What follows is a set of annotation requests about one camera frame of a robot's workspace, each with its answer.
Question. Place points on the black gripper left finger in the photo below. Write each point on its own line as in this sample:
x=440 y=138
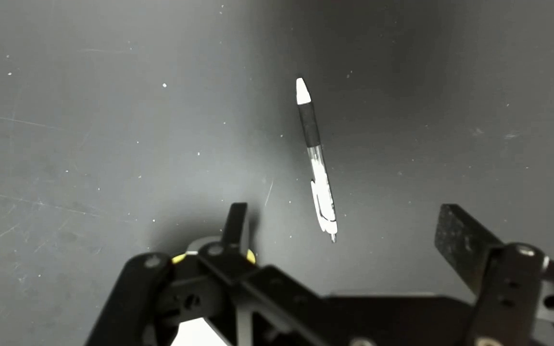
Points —
x=236 y=225

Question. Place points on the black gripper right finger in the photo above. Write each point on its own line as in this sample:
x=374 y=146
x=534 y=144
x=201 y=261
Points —
x=465 y=242

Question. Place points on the white and black pen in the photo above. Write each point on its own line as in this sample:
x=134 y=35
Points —
x=320 y=183

